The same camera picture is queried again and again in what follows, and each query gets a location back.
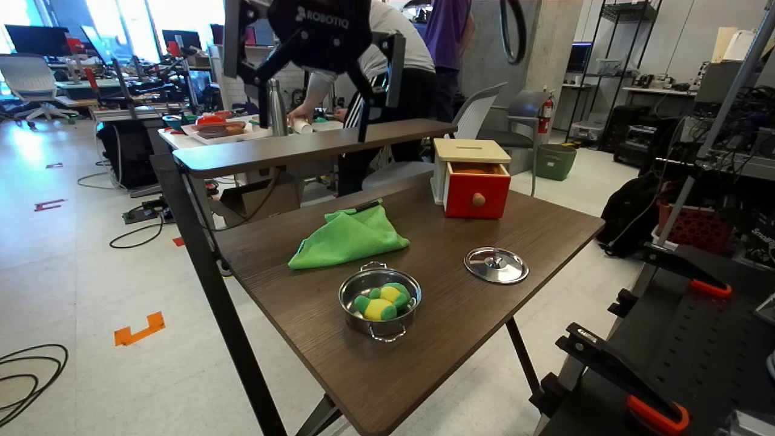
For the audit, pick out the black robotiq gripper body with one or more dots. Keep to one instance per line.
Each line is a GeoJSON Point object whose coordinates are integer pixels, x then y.
{"type": "Point", "coordinates": [322, 37]}

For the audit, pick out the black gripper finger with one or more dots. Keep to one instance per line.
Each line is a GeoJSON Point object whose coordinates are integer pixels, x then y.
{"type": "Point", "coordinates": [234, 40]}
{"type": "Point", "coordinates": [397, 73]}

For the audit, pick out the silver metal pot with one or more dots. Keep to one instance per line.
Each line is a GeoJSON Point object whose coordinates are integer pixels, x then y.
{"type": "Point", "coordinates": [365, 285]}

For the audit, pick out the silver pot lid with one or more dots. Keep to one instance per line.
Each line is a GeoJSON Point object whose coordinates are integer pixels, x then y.
{"type": "Point", "coordinates": [497, 272]}

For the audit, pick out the person in gray sweater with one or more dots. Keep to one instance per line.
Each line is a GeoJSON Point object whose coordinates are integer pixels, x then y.
{"type": "Point", "coordinates": [414, 49]}

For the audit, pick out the person in purple shirt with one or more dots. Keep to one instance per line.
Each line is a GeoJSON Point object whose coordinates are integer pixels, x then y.
{"type": "Point", "coordinates": [449, 27]}

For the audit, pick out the red tray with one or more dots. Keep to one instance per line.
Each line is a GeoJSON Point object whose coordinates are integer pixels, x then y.
{"type": "Point", "coordinates": [213, 124]}

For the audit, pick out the gray office chair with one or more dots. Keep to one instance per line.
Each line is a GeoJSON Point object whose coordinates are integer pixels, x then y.
{"type": "Point", "coordinates": [476, 112]}

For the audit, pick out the light wooden box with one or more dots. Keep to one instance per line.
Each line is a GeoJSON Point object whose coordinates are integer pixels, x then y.
{"type": "Point", "coordinates": [468, 151]}

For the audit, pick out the dark wooden raised shelf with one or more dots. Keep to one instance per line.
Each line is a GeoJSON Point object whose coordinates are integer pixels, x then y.
{"type": "Point", "coordinates": [305, 147]}

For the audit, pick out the red drawer with knob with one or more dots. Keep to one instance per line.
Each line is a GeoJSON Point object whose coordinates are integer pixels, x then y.
{"type": "Point", "coordinates": [464, 198]}

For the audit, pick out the red fire extinguisher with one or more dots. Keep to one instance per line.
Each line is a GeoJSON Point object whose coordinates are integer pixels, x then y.
{"type": "Point", "coordinates": [546, 118]}

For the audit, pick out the cardboard box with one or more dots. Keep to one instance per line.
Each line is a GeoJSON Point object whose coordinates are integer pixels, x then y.
{"type": "Point", "coordinates": [257, 201]}

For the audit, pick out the green microfiber cloth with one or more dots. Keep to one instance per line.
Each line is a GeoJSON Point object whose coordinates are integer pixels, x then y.
{"type": "Point", "coordinates": [348, 238]}

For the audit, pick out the green plastic bin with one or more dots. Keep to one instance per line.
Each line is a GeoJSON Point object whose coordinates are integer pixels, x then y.
{"type": "Point", "coordinates": [556, 160]}

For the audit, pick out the black power strip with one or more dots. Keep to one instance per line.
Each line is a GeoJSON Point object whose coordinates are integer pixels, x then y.
{"type": "Point", "coordinates": [147, 212]}

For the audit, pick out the dark computer monitor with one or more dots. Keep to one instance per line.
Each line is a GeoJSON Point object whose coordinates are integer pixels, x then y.
{"type": "Point", "coordinates": [36, 40]}

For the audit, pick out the white office chair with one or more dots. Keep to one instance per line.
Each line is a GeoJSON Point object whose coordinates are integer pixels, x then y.
{"type": "Point", "coordinates": [28, 80]}

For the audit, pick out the yellow green toy corn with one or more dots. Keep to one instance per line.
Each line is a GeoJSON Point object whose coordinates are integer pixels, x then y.
{"type": "Point", "coordinates": [396, 293]}
{"type": "Point", "coordinates": [379, 310]}

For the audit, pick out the black backpack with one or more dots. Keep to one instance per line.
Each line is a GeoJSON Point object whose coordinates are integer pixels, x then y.
{"type": "Point", "coordinates": [630, 215]}

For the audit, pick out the gray metal pole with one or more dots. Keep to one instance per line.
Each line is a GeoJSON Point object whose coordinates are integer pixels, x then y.
{"type": "Point", "coordinates": [716, 123]}

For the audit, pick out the red plastic crate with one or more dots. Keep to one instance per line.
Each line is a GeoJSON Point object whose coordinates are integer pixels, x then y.
{"type": "Point", "coordinates": [698, 232]}

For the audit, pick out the black perforated platform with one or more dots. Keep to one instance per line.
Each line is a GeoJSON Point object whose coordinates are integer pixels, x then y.
{"type": "Point", "coordinates": [703, 355]}

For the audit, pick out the black metal table frame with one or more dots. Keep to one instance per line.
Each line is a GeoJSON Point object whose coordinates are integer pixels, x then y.
{"type": "Point", "coordinates": [210, 274]}

